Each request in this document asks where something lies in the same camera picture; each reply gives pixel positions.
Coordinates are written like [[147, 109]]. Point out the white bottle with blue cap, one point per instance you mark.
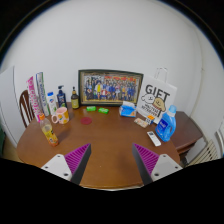
[[52, 104]]

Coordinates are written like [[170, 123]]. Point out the small white orange box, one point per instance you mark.
[[150, 119]]

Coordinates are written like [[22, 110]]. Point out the long white green wrap box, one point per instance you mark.
[[42, 93]]

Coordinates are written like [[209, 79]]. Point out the long pink wrap box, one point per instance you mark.
[[34, 98]]

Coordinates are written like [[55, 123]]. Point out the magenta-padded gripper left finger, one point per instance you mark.
[[68, 165]]

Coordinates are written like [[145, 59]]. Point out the blue detergent bottle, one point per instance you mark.
[[165, 126]]

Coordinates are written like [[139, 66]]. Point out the white remote control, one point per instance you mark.
[[154, 138]]

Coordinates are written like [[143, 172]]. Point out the small beige snack packet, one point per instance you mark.
[[141, 122]]

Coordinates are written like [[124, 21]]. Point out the pink mug with orange prints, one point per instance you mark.
[[62, 116]]

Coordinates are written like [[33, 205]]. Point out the dark blue pump bottle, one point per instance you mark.
[[61, 99]]

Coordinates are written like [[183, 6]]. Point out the white paper gift bag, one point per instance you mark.
[[156, 96]]

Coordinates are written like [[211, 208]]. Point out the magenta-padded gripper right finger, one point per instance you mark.
[[155, 165]]

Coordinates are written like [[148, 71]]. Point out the blue tissue pack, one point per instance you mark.
[[128, 110]]

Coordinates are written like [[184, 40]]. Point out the white radiator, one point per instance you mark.
[[205, 153]]

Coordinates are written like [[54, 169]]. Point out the flat round red coaster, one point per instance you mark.
[[86, 120]]

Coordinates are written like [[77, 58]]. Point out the brown pump bottle yellow label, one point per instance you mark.
[[75, 101]]

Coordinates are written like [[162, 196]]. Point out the orange juice bottle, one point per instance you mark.
[[50, 133]]

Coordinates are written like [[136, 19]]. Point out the white refrigerator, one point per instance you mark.
[[8, 106]]

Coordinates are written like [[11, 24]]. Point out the framed group photo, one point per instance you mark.
[[110, 87]]

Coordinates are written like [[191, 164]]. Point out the brown wooden chair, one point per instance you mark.
[[23, 106]]

